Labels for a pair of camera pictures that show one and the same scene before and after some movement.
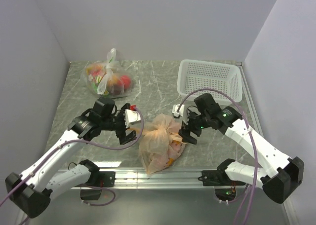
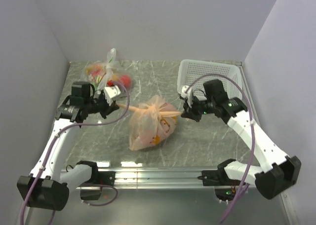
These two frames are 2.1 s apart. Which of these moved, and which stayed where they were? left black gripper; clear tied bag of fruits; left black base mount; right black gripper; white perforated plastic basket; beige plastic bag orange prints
Moved: left black gripper; beige plastic bag orange prints; right black gripper
Stayed: left black base mount; clear tied bag of fruits; white perforated plastic basket
